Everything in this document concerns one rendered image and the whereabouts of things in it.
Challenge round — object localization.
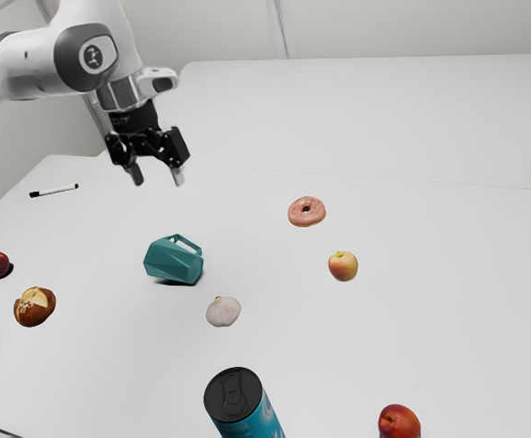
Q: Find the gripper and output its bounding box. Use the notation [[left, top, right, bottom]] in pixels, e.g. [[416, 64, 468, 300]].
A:
[[104, 99, 192, 188]]

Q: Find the teal faceted mug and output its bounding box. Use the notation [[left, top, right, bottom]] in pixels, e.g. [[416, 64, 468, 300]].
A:
[[142, 233, 203, 287]]

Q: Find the white marker pen black cap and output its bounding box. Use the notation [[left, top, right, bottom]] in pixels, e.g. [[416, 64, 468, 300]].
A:
[[28, 182, 80, 199]]

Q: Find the pink glazed donut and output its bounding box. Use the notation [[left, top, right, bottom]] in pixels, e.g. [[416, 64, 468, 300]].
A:
[[286, 195, 328, 228]]

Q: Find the white garlic bulb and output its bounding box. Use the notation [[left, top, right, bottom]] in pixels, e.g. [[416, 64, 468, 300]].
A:
[[205, 295, 243, 329]]

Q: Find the brown pretzel roll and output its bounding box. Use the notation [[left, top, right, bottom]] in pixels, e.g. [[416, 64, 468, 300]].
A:
[[13, 286, 57, 329]]

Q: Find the yellow red apple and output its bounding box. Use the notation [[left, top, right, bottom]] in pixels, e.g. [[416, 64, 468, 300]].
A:
[[328, 250, 359, 283]]

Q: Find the teal can black lid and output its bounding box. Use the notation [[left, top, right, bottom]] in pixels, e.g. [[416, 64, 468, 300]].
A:
[[203, 366, 286, 438]]

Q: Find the red orange nectarine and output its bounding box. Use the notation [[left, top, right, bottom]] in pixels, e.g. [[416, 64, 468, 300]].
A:
[[377, 403, 422, 438]]

